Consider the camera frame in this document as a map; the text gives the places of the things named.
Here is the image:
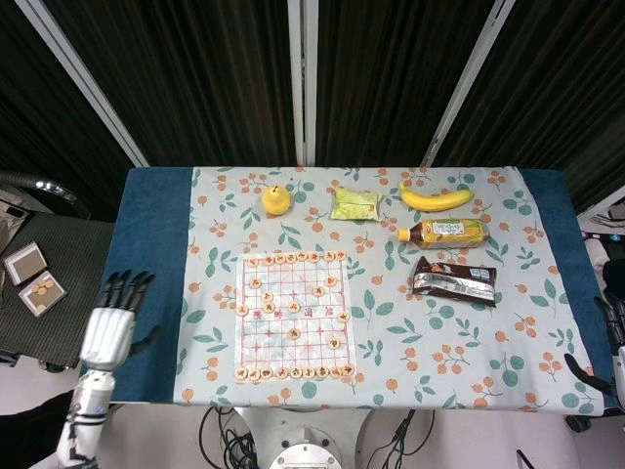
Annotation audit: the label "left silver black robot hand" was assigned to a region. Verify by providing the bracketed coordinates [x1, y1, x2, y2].
[77, 270, 162, 375]

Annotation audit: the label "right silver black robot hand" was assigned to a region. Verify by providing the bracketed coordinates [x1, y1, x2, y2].
[563, 295, 625, 409]

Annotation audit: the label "small boxes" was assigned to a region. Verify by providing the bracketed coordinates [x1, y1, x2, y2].
[18, 272, 67, 320]

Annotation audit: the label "paper chinese chess board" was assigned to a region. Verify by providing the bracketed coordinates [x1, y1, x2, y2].
[235, 251, 360, 380]

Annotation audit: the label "black caster wheel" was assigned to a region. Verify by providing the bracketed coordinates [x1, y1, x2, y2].
[564, 413, 604, 434]

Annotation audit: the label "black mesh chair seat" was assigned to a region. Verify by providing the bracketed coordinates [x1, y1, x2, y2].
[0, 214, 116, 365]

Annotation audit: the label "dark blue table cover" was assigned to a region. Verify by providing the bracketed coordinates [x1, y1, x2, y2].
[75, 165, 616, 409]

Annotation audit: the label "grey cluttered side table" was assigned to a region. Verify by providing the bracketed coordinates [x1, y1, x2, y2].
[575, 194, 625, 245]

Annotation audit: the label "tan cardboard box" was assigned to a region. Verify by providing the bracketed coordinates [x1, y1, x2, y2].
[0, 188, 30, 231]

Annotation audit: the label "brown silver snack bag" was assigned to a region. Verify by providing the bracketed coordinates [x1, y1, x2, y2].
[411, 255, 499, 308]

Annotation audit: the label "black curved tube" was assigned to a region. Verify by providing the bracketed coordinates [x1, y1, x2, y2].
[0, 169, 40, 190]

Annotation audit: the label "white robot torso base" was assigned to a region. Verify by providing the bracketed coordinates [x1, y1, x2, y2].
[233, 407, 377, 469]

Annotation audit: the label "yellow label drink bottle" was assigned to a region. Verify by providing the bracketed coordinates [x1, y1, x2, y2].
[396, 218, 491, 250]

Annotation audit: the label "yellow pear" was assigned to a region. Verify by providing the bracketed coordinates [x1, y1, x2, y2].
[261, 184, 294, 217]

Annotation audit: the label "floral print tablecloth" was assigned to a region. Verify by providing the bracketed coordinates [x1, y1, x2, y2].
[173, 165, 606, 416]

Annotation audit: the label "black pleated curtain panel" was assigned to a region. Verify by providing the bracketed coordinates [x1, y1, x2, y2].
[434, 0, 625, 211]
[43, 0, 299, 168]
[0, 0, 133, 196]
[314, 0, 504, 168]

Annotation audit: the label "yellow banana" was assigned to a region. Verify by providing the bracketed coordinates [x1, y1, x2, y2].
[397, 181, 476, 214]

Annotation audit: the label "green snack packet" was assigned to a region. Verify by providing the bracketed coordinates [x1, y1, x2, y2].
[329, 186, 385, 224]

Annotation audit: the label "black cable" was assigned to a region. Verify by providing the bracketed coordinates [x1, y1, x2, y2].
[219, 414, 260, 469]
[197, 405, 230, 469]
[375, 408, 436, 469]

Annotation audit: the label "chrome metal bracket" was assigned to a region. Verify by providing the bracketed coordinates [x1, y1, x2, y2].
[31, 178, 79, 204]

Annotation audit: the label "white frame post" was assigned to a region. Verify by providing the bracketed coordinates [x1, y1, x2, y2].
[420, 0, 518, 168]
[286, 0, 319, 166]
[14, 0, 150, 168]

